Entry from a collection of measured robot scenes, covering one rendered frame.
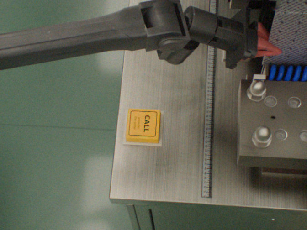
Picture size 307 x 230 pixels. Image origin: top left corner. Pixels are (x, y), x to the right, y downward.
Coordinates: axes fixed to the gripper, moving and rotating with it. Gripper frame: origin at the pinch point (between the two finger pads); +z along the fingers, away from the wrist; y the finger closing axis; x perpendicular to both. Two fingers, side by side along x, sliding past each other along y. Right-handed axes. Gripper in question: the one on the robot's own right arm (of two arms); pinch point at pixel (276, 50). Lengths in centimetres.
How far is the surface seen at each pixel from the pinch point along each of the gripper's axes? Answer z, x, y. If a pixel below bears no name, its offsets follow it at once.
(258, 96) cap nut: -1.0, -4.1, 8.4
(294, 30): -1.8, 7.6, 0.2
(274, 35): -3.6, 4.4, 0.2
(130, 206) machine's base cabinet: -13.5, -33.1, 26.1
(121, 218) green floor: 16, -113, 8
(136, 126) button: -16.6, -26.2, 10.8
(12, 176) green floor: -20, -133, -5
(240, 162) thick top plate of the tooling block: -1.0, -10.3, 20.0
